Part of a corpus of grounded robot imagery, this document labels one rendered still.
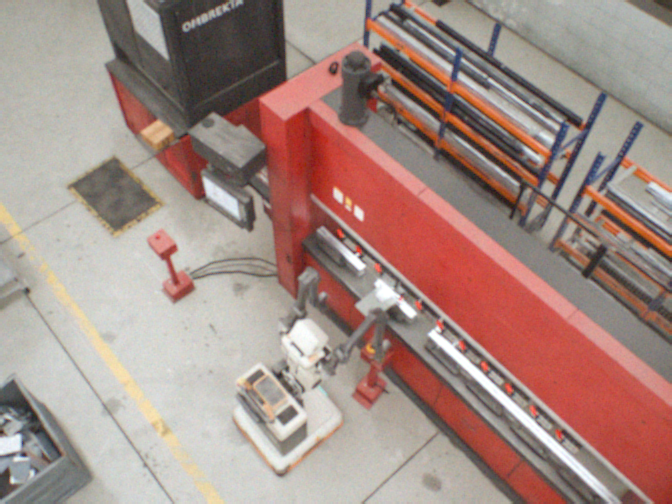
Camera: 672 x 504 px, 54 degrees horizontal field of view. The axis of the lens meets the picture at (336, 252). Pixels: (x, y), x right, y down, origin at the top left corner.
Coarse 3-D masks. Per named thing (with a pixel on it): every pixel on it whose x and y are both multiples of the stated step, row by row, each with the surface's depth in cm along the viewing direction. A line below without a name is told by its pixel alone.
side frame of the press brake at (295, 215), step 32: (320, 64) 434; (288, 96) 417; (320, 96) 418; (288, 128) 415; (288, 160) 439; (288, 192) 466; (288, 224) 502; (320, 224) 533; (288, 256) 543; (288, 288) 594
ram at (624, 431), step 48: (384, 192) 405; (384, 240) 442; (432, 240) 394; (432, 288) 428; (480, 288) 383; (480, 336) 416; (528, 336) 373; (528, 384) 404; (576, 384) 363; (576, 432) 393; (624, 432) 354; (624, 480) 382
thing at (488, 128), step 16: (384, 48) 622; (400, 64) 612; (416, 64) 617; (416, 80) 601; (432, 80) 596; (432, 96) 594; (464, 112) 580; (480, 112) 585; (480, 128) 571; (496, 128) 566; (496, 144) 563; (512, 144) 558; (544, 144) 558
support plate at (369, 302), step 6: (378, 288) 492; (372, 294) 489; (366, 300) 486; (372, 300) 486; (390, 300) 486; (396, 300) 486; (360, 306) 483; (366, 306) 483; (372, 306) 483; (378, 306) 483; (384, 306) 483; (390, 306) 484; (366, 312) 480
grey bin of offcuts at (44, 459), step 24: (0, 408) 480; (24, 408) 515; (0, 432) 485; (24, 432) 472; (48, 432) 457; (0, 456) 461; (24, 456) 476; (48, 456) 463; (72, 456) 478; (0, 480) 470; (24, 480) 454; (48, 480) 454; (72, 480) 479
